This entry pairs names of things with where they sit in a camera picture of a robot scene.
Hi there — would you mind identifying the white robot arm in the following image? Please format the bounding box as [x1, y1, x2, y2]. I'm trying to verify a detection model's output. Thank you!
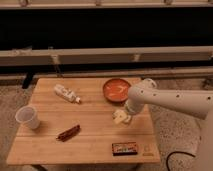
[113, 79, 213, 124]

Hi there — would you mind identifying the black cable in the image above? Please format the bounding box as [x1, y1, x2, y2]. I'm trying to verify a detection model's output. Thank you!
[165, 151, 197, 171]

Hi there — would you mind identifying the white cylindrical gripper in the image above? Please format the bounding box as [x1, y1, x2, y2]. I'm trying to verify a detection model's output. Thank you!
[112, 99, 146, 126]

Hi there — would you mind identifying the grey metal rail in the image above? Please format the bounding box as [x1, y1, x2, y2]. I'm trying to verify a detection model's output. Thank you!
[0, 45, 213, 66]

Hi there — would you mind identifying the wooden table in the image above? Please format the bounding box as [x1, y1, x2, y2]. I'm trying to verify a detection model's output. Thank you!
[7, 78, 160, 165]

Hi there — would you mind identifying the brown snack bar wrapper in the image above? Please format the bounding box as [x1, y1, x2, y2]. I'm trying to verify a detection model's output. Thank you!
[57, 125, 81, 142]

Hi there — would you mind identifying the small dark rectangular box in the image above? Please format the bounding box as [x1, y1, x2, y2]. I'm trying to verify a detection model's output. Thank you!
[112, 142, 138, 156]

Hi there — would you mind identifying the orange ceramic bowl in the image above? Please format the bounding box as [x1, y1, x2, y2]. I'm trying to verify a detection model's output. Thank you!
[103, 78, 131, 103]

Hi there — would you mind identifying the white sponge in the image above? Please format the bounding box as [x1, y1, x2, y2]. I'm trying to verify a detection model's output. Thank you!
[121, 111, 132, 124]

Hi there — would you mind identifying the white plastic cup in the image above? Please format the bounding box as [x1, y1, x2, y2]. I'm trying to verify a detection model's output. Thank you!
[15, 106, 40, 129]

